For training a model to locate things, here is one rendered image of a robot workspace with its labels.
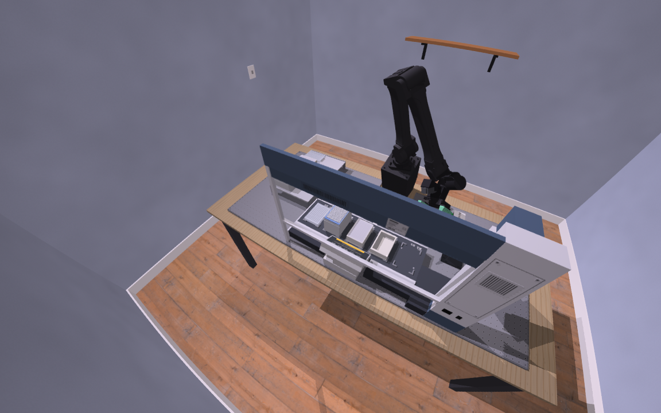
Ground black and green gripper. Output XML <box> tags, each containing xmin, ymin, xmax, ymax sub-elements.
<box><xmin>418</xmin><ymin>192</ymin><xmax>452</xmax><ymax>214</ymax></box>

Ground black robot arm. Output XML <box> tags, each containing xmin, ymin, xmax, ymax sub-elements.
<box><xmin>383</xmin><ymin>65</ymin><xmax>466</xmax><ymax>200</ymax></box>

